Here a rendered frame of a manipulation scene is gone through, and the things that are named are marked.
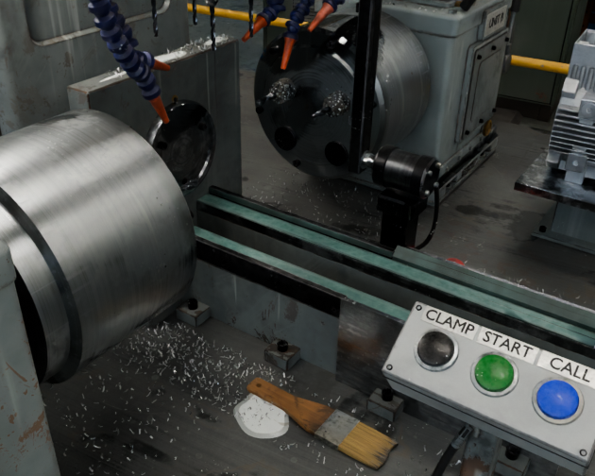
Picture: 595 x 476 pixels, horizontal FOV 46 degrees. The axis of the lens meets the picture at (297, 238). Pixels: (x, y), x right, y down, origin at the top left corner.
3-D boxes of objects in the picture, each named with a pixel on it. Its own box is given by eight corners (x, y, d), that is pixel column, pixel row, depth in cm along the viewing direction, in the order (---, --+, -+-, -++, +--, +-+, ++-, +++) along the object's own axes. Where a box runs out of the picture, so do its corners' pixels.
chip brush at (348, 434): (239, 396, 89) (239, 391, 89) (263, 374, 93) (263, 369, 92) (378, 473, 79) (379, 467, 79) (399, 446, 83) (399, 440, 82)
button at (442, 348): (414, 363, 58) (410, 355, 57) (428, 331, 59) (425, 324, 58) (447, 377, 57) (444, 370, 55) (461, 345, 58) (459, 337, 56)
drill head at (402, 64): (222, 175, 117) (216, 25, 104) (345, 105, 147) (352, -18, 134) (349, 218, 106) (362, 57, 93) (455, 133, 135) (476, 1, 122)
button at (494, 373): (469, 387, 56) (467, 380, 55) (484, 354, 57) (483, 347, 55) (505, 402, 55) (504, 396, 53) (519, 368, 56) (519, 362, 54)
